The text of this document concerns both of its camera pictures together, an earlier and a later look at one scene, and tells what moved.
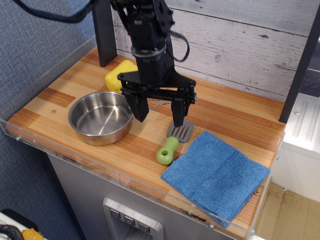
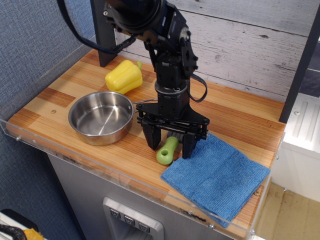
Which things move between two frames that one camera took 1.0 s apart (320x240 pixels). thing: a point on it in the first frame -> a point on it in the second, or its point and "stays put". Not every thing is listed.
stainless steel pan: (101, 118) stays put
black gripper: (156, 76) -> (173, 110)
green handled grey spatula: (165, 155) stays put
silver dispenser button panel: (125, 222) stays put
